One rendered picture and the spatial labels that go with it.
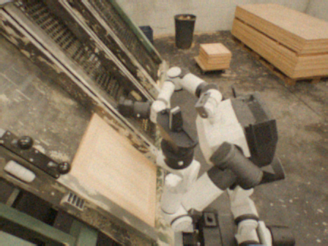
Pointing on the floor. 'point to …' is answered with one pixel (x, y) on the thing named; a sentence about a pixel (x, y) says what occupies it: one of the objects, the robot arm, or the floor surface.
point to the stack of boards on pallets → (283, 40)
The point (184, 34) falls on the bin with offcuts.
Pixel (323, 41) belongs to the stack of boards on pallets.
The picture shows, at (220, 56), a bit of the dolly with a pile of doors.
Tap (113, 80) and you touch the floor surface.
